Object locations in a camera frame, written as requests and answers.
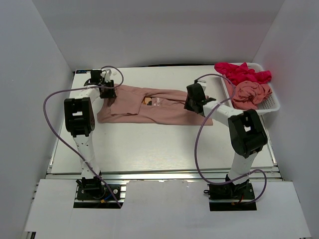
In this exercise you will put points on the magenta t shirt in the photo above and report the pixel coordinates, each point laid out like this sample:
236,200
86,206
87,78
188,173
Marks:
240,73

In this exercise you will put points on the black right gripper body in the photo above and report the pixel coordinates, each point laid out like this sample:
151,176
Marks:
189,103

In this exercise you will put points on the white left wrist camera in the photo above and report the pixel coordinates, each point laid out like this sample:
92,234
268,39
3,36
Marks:
106,73

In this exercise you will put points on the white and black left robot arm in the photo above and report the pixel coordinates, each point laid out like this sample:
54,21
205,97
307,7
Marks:
80,123

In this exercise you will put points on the dusty pink t shirt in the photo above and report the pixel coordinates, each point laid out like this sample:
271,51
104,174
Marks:
147,105

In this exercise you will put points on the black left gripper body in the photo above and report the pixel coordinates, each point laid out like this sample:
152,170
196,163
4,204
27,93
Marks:
108,92

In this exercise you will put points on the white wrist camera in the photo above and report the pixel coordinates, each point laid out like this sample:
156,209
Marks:
202,82
106,73

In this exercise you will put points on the black xdof label sticker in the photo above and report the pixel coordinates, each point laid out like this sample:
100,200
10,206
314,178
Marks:
82,71

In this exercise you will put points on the coral pink t shirt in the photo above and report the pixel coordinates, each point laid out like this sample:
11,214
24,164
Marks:
249,94

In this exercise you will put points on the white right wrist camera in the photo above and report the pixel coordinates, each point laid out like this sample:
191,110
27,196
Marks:
202,82

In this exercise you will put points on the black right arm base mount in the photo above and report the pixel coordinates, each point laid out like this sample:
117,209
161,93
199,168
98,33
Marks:
224,199

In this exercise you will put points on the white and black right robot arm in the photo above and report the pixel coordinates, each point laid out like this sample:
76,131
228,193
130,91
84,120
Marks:
246,132

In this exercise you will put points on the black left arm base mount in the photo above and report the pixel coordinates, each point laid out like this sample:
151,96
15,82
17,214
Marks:
84,200

